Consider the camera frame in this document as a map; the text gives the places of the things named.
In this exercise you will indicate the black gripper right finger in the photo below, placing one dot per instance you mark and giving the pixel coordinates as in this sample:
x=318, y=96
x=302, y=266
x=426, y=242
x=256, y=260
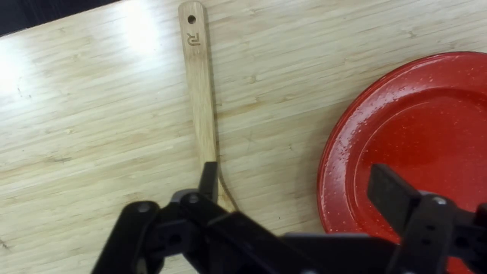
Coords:
x=431, y=228

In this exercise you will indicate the red round plate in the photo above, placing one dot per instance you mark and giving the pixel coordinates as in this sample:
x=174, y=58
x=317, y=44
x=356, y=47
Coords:
x=405, y=122

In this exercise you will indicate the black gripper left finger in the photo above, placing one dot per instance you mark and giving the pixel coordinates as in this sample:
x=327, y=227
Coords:
x=152, y=228

